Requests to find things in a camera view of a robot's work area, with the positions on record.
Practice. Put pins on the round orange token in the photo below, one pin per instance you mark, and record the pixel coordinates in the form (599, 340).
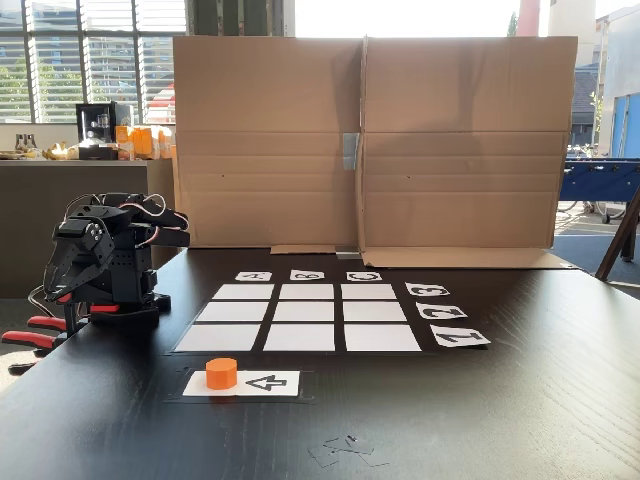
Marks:
(221, 374)

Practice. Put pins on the white nine-square grid sheet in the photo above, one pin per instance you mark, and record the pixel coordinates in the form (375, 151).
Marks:
(300, 312)

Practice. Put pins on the black red clamp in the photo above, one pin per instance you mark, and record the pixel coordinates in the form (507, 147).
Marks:
(30, 340)
(105, 308)

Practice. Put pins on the yellow bananas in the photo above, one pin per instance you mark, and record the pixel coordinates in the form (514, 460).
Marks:
(60, 151)

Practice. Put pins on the orange juice carton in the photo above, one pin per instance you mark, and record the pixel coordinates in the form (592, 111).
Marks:
(125, 142)
(143, 142)
(167, 145)

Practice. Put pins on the small dark bottle set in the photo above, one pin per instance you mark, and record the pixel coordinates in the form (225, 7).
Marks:
(25, 141)

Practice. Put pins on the black coffee machine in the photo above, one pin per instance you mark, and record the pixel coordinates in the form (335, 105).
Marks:
(100, 130)

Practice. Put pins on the letter A paper sheet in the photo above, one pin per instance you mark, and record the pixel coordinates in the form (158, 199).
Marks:
(254, 276)

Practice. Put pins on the brown cardboard panel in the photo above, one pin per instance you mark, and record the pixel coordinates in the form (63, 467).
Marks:
(265, 150)
(465, 150)

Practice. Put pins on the letter B paper sheet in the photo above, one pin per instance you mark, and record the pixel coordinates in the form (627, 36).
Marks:
(306, 275)

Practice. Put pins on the white arrow paper sheet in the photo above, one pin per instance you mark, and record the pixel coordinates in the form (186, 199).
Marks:
(270, 384)

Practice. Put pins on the letter C paper sheet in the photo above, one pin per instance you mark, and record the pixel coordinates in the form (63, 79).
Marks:
(364, 276)

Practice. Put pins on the tape scraps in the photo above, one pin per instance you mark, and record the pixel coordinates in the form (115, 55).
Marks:
(345, 450)

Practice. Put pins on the number 3 paper sheet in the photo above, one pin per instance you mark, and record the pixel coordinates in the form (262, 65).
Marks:
(427, 289)

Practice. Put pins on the number 2 paper sheet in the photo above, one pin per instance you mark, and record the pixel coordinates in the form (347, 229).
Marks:
(441, 312)

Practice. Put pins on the number 1 paper sheet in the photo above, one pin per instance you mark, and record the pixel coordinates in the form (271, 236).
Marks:
(460, 337)

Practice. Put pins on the blue foosball table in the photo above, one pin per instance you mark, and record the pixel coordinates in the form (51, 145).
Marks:
(600, 180)

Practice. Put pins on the wooden easel leg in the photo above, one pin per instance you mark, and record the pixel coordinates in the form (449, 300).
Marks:
(620, 235)

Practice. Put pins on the grey duct tape strip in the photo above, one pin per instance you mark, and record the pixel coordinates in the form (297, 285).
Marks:
(347, 252)
(351, 150)

